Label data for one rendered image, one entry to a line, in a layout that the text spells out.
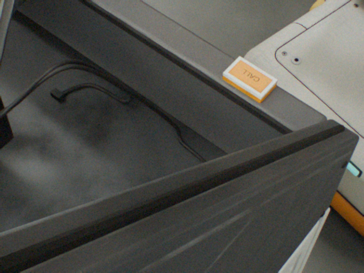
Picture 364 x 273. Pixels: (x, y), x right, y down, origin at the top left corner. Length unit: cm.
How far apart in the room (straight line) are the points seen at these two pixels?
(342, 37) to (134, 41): 97
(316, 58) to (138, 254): 138
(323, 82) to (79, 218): 134
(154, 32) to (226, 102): 11
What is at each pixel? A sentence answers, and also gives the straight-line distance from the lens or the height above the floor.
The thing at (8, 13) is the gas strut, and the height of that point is 140.
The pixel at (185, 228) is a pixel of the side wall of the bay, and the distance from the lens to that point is 36.
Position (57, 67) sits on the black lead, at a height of 102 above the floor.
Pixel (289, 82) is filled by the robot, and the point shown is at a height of 28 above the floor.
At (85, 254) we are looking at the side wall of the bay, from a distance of 29.
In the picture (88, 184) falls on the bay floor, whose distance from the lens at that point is 82.
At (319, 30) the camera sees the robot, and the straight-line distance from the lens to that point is 172.
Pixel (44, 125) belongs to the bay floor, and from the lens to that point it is 87.
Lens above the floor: 155
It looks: 58 degrees down
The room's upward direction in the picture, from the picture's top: 2 degrees clockwise
